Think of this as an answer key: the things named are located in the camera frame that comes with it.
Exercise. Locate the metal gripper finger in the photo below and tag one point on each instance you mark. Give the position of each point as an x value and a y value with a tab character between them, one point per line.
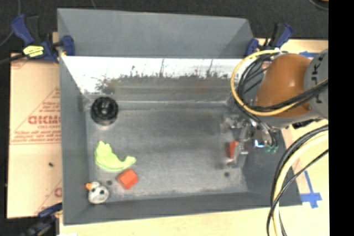
241	157
231	123

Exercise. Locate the small red block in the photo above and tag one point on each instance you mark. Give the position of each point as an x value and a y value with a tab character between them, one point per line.
231	149

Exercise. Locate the grey metal bin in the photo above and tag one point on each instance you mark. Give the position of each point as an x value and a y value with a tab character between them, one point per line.
171	146

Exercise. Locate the red cube block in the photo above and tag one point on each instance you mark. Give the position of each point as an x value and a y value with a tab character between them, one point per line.
127	178

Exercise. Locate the light green toy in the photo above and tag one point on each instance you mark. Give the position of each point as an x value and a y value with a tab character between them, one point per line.
109	159

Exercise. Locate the black round cup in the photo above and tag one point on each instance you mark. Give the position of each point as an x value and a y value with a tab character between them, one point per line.
104	110

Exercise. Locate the white toy animal, orange beak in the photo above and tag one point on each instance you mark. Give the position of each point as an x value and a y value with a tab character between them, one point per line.
97	193

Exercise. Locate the brown cardboard board, red print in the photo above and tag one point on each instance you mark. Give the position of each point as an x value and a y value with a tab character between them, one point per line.
33	124

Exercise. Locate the black cylinder on white bracket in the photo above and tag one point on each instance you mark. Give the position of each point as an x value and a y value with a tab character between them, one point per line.
301	124

